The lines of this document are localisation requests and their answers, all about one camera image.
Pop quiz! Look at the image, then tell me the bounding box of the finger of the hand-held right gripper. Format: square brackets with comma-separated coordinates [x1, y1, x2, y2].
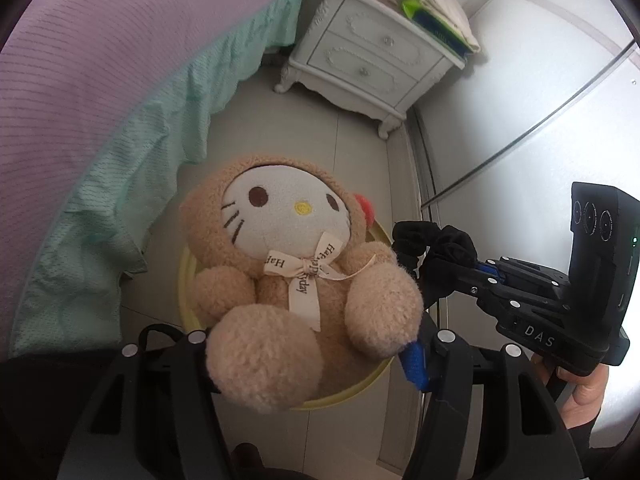
[422, 255, 571, 321]
[477, 256, 571, 288]

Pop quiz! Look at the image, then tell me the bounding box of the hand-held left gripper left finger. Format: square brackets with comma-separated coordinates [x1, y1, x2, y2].
[60, 325, 236, 480]

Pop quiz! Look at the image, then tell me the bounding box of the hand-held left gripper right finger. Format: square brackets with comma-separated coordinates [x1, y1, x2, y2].
[397, 322, 583, 480]

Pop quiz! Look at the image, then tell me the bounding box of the black hair scrunchie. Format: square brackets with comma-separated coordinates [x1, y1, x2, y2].
[391, 220, 478, 281]

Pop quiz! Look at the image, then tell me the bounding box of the yellow round bin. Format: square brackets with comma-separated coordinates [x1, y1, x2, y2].
[177, 217, 403, 412]

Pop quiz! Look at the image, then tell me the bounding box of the brown cat plush toy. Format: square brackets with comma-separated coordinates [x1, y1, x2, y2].
[179, 155, 426, 415]

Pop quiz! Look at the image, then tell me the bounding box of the person's right forearm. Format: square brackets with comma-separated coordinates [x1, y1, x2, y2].
[565, 410, 601, 450]

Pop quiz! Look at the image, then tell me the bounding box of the person's right hand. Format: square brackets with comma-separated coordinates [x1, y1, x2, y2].
[532, 350, 611, 431]

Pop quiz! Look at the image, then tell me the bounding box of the white sliding wardrobe door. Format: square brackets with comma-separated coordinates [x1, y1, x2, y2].
[407, 0, 640, 451]

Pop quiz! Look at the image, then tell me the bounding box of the purple bed with green skirt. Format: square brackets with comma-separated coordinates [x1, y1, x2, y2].
[10, 0, 308, 358]

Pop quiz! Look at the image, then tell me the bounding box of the white carved nightstand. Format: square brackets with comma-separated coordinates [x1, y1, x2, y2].
[274, 0, 467, 140]

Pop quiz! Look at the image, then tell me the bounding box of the blue book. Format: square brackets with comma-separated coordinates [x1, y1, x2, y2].
[412, 10, 472, 55]

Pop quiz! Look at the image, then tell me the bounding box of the white open book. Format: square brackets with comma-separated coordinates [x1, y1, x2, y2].
[422, 0, 482, 53]

